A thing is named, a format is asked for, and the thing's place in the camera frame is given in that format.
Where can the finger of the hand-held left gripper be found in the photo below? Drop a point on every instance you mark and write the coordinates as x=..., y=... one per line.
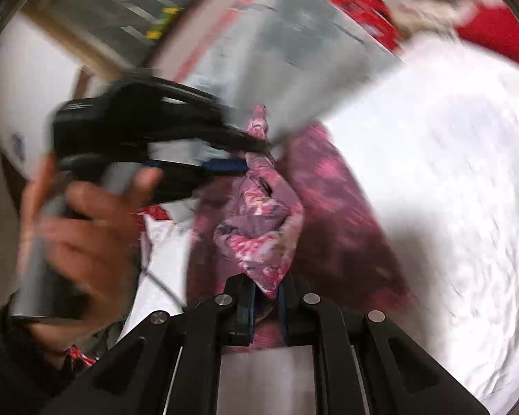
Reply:
x=246, y=141
x=225, y=166

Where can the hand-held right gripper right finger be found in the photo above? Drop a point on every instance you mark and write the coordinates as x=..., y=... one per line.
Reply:
x=284, y=311

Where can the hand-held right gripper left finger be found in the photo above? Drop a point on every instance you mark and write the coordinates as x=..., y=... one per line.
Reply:
x=250, y=309

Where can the purple pink floral shirt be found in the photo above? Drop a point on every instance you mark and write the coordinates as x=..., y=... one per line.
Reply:
x=328, y=224

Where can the person's left forearm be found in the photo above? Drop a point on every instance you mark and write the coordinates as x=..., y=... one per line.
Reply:
x=17, y=367

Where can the person's left hand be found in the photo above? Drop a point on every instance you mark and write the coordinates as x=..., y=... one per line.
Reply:
x=91, y=242

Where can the grey floral pillow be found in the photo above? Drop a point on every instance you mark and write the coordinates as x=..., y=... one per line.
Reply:
x=294, y=52

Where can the wooden framed window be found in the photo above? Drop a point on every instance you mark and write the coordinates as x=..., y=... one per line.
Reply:
x=112, y=8

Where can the white quilted blanket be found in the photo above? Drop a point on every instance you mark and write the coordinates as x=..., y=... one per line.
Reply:
x=437, y=160

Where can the plain red cloth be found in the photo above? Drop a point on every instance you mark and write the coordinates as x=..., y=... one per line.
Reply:
x=493, y=30

